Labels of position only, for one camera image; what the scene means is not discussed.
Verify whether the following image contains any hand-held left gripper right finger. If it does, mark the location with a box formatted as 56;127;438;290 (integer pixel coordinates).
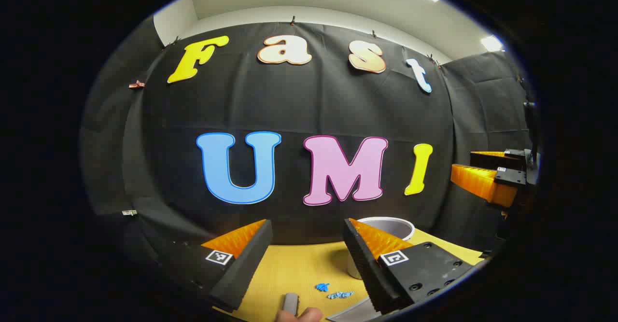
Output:
343;218;486;315

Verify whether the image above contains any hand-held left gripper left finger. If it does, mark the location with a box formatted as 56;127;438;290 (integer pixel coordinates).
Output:
159;219;273;313

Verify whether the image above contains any grey dustpan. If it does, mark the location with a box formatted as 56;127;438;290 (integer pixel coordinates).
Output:
326;295;382;322

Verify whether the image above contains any white ribbed garbage bin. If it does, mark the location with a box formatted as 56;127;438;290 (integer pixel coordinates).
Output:
345;217;416;280

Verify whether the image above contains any small grey broom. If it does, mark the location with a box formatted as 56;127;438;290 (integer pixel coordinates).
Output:
282;292;300;315

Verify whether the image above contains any wooden desktop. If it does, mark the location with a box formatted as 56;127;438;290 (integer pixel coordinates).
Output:
212;229;483;322

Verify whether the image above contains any ceiling light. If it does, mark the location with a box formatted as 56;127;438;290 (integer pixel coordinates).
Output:
480;35;505;52

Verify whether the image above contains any black backdrop cloth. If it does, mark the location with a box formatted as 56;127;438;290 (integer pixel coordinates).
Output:
80;15;536;265

